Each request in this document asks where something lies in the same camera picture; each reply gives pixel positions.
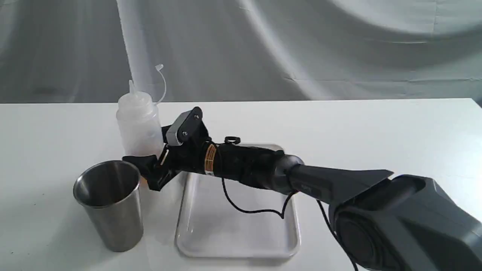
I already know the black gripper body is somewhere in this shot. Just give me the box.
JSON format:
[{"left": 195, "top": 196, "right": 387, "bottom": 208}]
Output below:
[{"left": 160, "top": 126, "right": 211, "bottom": 175}]

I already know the clear plastic squeeze bottle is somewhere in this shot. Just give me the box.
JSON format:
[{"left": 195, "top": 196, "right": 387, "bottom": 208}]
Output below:
[{"left": 116, "top": 64, "right": 167, "bottom": 157}]

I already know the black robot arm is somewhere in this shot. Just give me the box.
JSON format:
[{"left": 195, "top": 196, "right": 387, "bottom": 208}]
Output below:
[{"left": 122, "top": 127, "right": 482, "bottom": 271}]

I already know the stainless steel cup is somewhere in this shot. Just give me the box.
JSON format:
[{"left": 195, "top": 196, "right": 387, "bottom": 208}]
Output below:
[{"left": 73, "top": 161, "right": 143, "bottom": 252}]

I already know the white plastic tray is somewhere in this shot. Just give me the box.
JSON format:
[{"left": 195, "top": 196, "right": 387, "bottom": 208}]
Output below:
[{"left": 175, "top": 173, "right": 301, "bottom": 259}]

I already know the grey fabric backdrop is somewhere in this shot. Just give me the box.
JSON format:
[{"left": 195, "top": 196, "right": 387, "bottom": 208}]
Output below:
[{"left": 0, "top": 0, "right": 481, "bottom": 104}]

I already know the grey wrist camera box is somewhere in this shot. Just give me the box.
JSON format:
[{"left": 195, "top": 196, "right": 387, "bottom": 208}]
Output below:
[{"left": 166, "top": 107, "right": 203, "bottom": 146}]

